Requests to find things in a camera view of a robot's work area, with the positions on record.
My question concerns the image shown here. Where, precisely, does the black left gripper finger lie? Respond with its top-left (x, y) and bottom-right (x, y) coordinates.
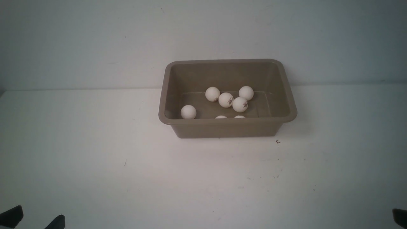
top-left (0, 205), bottom-right (24, 229)
top-left (45, 215), bottom-right (66, 229)

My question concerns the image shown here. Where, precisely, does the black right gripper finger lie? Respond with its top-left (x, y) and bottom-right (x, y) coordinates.
top-left (392, 208), bottom-right (407, 229)

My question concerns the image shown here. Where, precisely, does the plain white front ball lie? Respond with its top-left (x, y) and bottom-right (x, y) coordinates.
top-left (238, 86), bottom-right (254, 101)

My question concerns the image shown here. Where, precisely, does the white ball with printed logo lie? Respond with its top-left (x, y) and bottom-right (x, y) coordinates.
top-left (205, 87), bottom-right (220, 102)

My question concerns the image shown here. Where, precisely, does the beige plastic bin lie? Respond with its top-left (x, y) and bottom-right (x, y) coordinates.
top-left (158, 59), bottom-right (297, 139)

